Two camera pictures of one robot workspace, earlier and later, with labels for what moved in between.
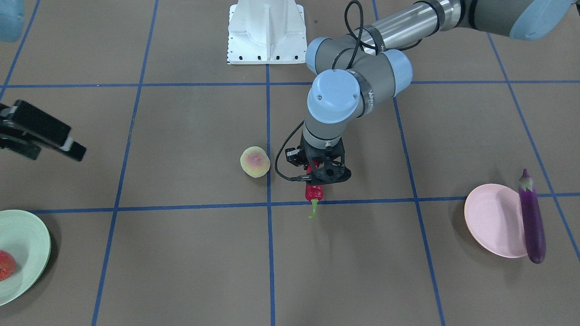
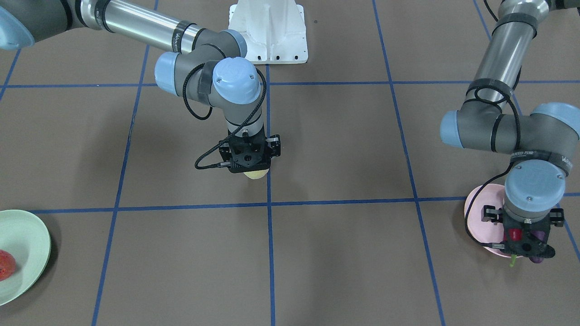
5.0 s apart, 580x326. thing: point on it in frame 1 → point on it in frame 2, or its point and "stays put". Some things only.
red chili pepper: (314, 193) → (514, 234)
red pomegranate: (7, 266) stays put
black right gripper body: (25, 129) → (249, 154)
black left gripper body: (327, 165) → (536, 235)
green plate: (26, 236) stays put
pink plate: (494, 215) stays put
